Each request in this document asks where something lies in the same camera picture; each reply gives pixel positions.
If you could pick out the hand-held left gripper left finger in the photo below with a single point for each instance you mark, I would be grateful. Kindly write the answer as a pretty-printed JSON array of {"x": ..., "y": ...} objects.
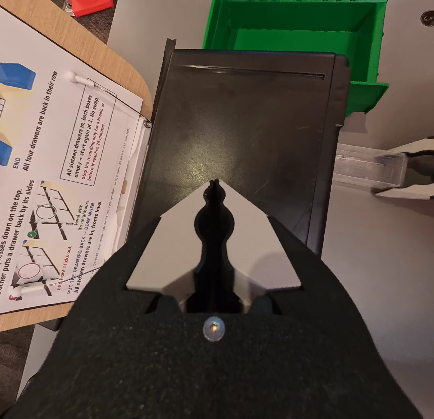
[{"x": 162, "y": 252}]

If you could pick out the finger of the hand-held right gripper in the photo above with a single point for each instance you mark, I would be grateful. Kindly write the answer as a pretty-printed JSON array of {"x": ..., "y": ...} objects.
[
  {"x": 420, "y": 145},
  {"x": 413, "y": 191}
]

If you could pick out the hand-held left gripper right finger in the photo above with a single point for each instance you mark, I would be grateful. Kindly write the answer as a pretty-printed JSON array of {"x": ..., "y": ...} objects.
[{"x": 264, "y": 252}]

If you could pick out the small clear plastic drawer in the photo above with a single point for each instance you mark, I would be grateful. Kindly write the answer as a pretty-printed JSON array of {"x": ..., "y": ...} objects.
[{"x": 366, "y": 164}]

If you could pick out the black drawer cabinet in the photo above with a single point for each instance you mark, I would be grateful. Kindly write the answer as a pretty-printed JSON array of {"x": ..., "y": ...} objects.
[{"x": 237, "y": 127}]

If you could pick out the green plastic bin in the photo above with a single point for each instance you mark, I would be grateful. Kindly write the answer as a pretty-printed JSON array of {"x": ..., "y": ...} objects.
[{"x": 305, "y": 18}]

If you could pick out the white sheet holder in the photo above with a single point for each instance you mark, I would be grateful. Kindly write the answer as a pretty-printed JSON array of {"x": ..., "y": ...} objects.
[{"x": 135, "y": 174}]

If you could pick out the round metal table grommet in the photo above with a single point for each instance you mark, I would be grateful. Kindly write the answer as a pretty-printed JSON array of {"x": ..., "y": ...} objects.
[{"x": 428, "y": 17}]

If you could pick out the printed instruction sheet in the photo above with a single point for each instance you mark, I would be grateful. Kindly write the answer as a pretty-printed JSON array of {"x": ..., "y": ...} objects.
[{"x": 51, "y": 154}]

